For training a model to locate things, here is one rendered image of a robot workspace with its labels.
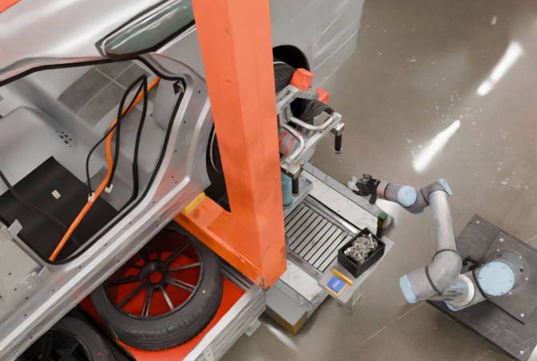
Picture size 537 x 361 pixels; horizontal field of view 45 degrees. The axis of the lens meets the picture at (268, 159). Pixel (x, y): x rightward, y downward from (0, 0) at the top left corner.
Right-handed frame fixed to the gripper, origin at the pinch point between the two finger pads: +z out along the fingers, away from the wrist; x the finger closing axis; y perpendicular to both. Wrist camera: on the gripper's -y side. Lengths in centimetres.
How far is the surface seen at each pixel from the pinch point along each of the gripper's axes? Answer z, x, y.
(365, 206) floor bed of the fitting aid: 29, -29, -54
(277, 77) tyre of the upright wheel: 21, -5, 63
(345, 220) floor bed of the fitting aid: 35, -15, -53
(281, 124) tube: 18.3, 7.6, 44.4
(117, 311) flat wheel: 61, 114, 8
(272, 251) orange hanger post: -2, 59, 15
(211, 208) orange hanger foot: 46, 50, 20
